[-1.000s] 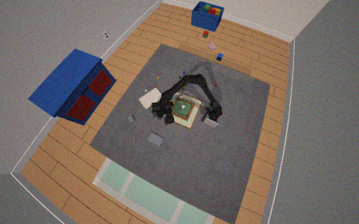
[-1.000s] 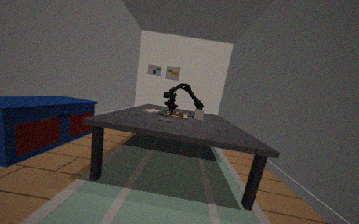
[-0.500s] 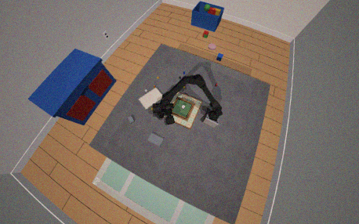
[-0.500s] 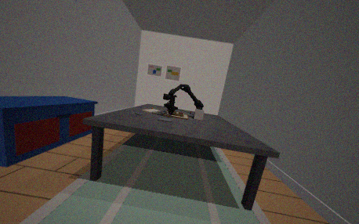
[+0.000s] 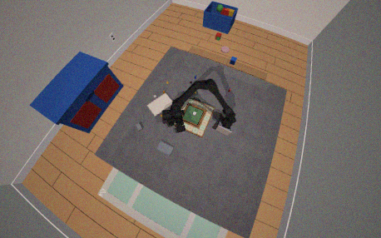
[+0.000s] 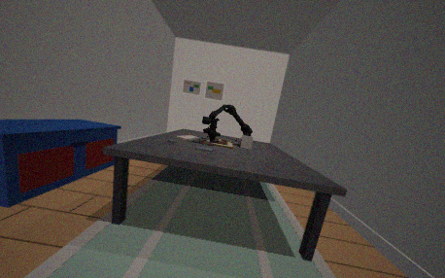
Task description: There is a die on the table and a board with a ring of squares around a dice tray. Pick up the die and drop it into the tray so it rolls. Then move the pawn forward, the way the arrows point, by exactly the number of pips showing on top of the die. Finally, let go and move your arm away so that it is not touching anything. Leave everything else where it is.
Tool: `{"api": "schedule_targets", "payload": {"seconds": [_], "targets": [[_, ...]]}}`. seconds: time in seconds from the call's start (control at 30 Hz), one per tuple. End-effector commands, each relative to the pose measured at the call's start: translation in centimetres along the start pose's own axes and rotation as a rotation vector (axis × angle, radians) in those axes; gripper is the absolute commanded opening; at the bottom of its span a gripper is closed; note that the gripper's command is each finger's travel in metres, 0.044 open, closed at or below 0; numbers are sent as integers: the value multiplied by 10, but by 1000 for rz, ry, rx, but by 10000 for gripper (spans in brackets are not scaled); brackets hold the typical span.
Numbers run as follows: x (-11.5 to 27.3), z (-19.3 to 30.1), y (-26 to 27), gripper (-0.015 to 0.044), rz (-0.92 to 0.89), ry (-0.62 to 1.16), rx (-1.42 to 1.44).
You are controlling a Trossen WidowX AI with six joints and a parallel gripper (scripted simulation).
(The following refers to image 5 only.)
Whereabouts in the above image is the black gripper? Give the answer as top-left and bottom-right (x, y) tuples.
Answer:
(175, 117), (186, 132)

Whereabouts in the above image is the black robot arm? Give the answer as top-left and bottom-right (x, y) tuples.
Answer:
(161, 79), (236, 129)

